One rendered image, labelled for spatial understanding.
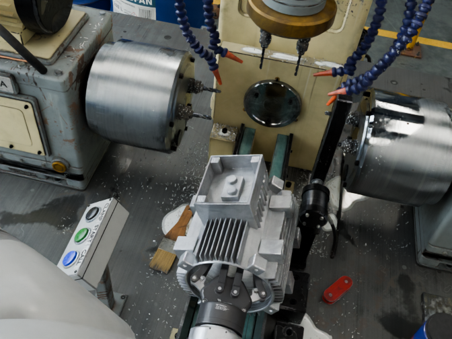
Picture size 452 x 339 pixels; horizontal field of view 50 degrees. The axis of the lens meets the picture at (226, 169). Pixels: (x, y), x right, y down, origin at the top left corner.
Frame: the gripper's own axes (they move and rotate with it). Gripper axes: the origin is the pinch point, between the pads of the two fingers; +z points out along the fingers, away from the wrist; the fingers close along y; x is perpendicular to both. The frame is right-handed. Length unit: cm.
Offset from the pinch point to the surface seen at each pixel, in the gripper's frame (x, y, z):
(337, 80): 4.2, -14.4, 45.5
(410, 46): 135, -81, 237
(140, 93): 1.7, 28.0, 26.7
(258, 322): 17.4, -6.8, -11.1
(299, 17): -18.3, -2.3, 35.5
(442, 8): 147, -110, 306
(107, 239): 4.1, 23.1, -7.2
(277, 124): 20.4, -2.7, 42.6
